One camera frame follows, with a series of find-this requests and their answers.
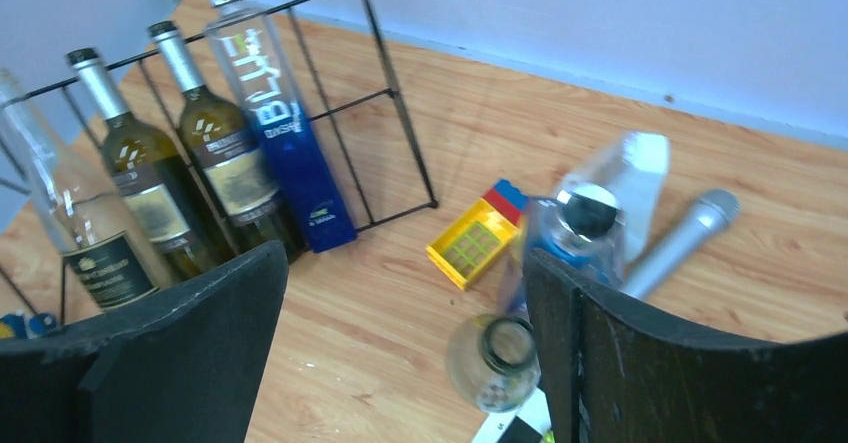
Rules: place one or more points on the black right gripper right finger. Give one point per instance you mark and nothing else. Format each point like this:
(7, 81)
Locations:
(616, 369)

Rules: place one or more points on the silver metal cylinder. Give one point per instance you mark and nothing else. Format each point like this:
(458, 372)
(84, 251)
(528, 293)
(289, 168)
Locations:
(708, 215)

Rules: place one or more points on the grey wedge stand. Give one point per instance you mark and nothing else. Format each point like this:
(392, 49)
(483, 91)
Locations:
(633, 169)

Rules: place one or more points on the dark green wine bottle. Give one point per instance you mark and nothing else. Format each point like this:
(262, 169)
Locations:
(221, 146)

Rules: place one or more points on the black white chessboard mat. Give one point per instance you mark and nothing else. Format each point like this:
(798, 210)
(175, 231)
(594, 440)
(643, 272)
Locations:
(526, 424)

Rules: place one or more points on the black wire wine rack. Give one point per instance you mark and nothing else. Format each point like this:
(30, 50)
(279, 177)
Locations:
(25, 236)

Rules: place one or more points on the yellow red toy car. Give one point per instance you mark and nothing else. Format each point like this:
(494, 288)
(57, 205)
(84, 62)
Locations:
(20, 326)

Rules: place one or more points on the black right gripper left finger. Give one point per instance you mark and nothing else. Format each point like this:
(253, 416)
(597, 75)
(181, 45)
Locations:
(182, 365)

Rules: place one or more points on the olive green wine bottle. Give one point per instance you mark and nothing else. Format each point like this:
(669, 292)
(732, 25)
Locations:
(153, 178)

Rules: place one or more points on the yellow red blue block house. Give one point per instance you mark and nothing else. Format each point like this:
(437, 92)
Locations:
(475, 240)

